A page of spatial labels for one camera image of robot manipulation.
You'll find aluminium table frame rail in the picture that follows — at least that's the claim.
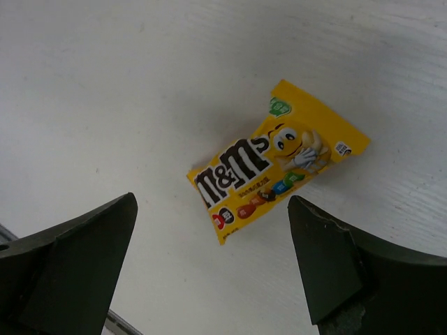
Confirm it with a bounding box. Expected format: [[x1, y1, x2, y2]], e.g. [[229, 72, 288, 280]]
[[1, 225, 142, 335]]

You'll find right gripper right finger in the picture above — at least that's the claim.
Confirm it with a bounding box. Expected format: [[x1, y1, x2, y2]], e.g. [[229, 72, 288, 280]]
[[288, 196, 446, 334]]

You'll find yellow M&M's packet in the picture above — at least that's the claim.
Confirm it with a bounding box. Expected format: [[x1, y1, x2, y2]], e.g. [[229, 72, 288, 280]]
[[187, 80, 371, 244]]

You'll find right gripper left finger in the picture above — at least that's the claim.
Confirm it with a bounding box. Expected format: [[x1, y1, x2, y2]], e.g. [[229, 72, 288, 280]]
[[1, 193, 138, 334]]

